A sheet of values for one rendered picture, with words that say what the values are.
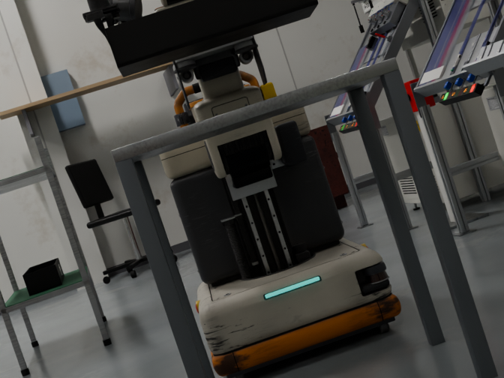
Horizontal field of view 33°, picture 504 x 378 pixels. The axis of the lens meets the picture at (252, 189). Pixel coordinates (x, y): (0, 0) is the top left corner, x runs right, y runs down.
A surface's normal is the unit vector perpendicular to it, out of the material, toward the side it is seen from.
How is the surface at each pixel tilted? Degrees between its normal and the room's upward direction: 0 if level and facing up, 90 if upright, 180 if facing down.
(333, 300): 90
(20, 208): 90
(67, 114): 90
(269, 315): 90
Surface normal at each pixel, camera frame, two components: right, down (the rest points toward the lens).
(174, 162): 0.08, 0.02
